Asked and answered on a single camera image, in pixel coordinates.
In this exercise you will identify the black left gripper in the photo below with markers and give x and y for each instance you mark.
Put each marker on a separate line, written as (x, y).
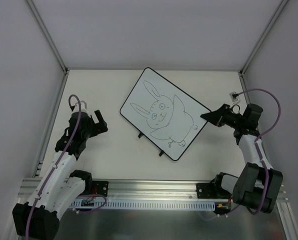
(97, 126)

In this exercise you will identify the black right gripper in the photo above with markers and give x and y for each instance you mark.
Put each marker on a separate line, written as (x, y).
(224, 117)

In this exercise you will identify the whiteboard with rabbit drawing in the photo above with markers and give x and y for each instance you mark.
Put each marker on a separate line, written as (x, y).
(165, 114)

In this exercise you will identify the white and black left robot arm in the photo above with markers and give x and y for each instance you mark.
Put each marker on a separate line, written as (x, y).
(39, 217)

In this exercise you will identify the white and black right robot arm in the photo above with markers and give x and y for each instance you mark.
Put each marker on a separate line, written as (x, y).
(258, 185)

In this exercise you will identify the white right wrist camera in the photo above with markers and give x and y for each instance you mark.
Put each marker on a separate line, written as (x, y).
(235, 98)

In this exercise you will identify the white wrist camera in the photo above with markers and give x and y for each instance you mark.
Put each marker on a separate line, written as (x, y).
(83, 106)
(235, 98)

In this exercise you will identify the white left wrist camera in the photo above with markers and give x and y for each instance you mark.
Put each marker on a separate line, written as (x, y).
(83, 106)

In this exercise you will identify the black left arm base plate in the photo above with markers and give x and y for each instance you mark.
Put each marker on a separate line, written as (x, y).
(99, 187)

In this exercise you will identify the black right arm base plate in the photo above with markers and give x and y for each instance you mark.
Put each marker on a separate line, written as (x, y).
(206, 191)

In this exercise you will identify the aluminium mounting rail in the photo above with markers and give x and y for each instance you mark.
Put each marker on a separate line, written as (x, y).
(126, 189)

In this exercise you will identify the white slotted cable duct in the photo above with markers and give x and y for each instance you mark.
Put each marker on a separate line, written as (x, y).
(121, 204)

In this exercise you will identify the right aluminium frame post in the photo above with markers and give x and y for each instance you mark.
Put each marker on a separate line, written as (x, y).
(264, 34)

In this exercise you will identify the aluminium frame post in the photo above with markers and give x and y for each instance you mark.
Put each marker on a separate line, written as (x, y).
(264, 34)
(48, 38)

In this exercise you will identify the left aluminium frame post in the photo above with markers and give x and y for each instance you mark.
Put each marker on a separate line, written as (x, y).
(48, 38)

